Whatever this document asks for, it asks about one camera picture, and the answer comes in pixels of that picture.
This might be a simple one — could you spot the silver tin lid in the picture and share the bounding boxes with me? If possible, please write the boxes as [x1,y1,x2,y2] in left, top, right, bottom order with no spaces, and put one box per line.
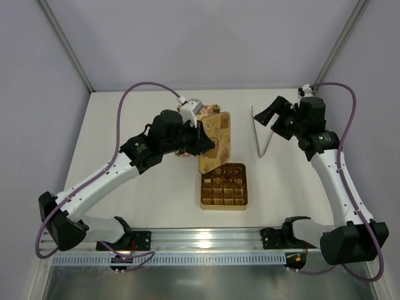
[199,112,231,174]

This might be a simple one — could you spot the metal tongs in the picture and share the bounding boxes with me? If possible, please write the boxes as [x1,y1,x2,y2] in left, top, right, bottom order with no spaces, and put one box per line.
[251,105,276,158]

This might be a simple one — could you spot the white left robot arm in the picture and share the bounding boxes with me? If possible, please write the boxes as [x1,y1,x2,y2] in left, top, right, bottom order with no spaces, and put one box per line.
[38,110,215,251]

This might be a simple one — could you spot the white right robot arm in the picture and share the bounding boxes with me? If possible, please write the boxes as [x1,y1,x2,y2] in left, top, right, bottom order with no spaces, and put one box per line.
[251,96,389,266]

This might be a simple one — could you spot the gold chocolate tin box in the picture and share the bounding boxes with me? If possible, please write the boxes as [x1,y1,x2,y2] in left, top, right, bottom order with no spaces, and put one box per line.
[200,163,248,211]

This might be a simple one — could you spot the floral rectangular tray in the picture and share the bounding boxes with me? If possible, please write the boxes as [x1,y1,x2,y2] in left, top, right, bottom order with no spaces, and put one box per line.
[175,104,221,158]

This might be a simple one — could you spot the aluminium right side rail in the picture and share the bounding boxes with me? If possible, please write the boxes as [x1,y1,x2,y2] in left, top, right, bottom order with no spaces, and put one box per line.
[311,82,363,228]

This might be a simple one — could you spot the aluminium rail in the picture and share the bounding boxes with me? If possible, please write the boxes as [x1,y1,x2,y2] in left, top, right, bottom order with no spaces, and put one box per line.
[37,226,381,254]
[311,82,363,228]

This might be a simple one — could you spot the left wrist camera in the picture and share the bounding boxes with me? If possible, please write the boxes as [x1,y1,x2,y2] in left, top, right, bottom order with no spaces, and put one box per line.
[179,99,203,127]

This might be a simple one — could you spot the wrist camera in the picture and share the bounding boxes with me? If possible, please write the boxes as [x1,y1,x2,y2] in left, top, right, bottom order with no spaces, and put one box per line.
[297,84,315,99]
[179,99,203,127]

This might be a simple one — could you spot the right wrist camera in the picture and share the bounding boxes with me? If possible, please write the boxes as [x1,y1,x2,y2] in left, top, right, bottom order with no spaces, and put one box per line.
[297,84,315,99]

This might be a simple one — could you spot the aluminium front rail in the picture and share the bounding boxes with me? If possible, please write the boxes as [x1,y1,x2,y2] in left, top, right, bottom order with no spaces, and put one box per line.
[37,226,381,254]

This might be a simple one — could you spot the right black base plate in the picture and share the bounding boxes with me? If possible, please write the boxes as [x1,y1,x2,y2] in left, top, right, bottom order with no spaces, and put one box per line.
[259,227,316,250]

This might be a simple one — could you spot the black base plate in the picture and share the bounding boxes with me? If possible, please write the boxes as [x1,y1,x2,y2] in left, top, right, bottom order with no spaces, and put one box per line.
[107,231,152,252]
[259,227,316,250]

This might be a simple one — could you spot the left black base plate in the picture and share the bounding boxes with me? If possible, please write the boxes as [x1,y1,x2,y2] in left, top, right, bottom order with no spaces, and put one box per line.
[107,231,152,252]

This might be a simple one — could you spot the slotted cable duct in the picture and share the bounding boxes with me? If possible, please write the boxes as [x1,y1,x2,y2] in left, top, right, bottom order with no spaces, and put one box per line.
[52,252,286,268]

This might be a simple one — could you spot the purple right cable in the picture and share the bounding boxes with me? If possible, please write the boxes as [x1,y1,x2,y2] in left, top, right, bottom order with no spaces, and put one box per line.
[289,82,384,283]

